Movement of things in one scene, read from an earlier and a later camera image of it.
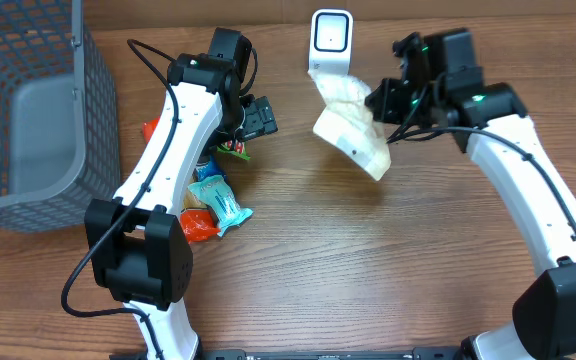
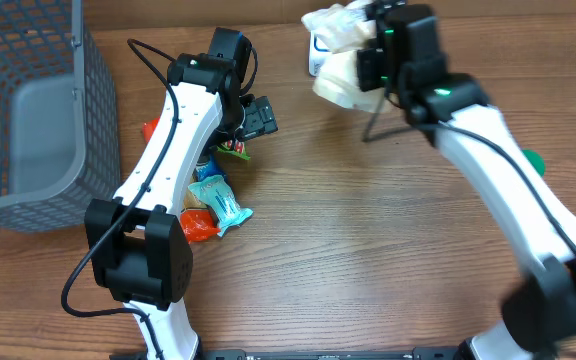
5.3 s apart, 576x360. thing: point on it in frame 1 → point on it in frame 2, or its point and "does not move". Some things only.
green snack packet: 236,147 does not move
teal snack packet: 217,193 does not move
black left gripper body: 257,121 does not move
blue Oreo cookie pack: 208,167 does not move
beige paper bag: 348,125 → 345,28
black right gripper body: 405,99 → 376,65
